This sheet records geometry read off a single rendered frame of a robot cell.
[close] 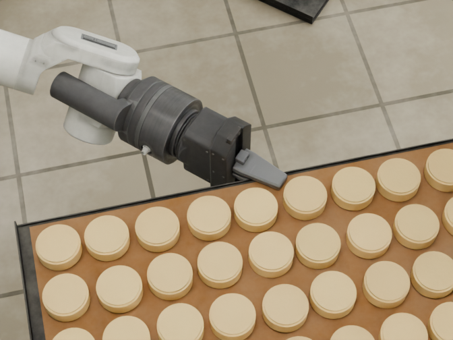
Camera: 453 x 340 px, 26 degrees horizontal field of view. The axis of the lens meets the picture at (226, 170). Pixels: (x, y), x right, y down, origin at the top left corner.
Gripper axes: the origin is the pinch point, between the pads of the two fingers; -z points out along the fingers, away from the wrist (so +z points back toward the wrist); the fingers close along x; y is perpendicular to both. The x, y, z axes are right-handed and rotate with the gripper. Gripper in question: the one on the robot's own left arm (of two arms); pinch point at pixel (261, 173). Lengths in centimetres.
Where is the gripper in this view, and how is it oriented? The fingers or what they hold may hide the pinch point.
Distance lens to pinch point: 115.8
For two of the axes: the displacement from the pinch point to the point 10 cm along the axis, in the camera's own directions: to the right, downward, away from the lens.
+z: -8.5, -4.5, 2.7
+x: 0.0, -5.2, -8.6
